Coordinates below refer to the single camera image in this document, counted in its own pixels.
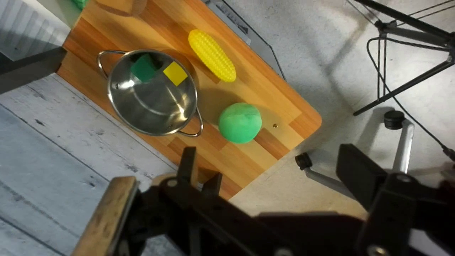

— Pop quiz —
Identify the yellow toy block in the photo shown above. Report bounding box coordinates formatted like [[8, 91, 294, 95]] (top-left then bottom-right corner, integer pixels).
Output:
[[162, 61, 189, 88]]

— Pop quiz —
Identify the grey office chair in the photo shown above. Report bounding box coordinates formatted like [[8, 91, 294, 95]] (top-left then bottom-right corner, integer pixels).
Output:
[[294, 105, 418, 191]]

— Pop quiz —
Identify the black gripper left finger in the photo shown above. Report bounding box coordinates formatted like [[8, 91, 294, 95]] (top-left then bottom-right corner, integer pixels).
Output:
[[176, 145, 225, 196]]

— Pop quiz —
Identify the black tripod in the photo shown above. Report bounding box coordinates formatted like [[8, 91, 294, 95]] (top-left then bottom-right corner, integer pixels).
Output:
[[353, 0, 455, 118]]

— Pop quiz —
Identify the steel pot with handles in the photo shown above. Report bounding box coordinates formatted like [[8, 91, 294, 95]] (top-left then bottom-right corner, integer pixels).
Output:
[[97, 48, 206, 139]]

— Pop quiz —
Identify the yellow banana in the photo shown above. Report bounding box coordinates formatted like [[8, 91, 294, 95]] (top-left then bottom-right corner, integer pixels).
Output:
[[186, 29, 237, 84]]

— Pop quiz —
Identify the wooden counter top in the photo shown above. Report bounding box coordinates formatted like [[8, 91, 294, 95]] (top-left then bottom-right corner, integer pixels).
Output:
[[55, 0, 324, 201]]

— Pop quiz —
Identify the grey wood plank panel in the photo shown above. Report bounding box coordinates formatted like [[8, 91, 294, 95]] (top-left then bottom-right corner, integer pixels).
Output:
[[0, 70, 190, 256]]

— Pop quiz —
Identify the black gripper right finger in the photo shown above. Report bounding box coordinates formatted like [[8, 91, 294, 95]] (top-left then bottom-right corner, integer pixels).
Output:
[[335, 142, 414, 225]]

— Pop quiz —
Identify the green toy block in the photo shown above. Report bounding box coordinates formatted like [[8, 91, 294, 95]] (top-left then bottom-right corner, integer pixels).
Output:
[[129, 53, 161, 84]]

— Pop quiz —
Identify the green pea plush ball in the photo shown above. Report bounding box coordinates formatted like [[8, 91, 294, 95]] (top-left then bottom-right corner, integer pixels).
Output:
[[217, 101, 263, 145]]

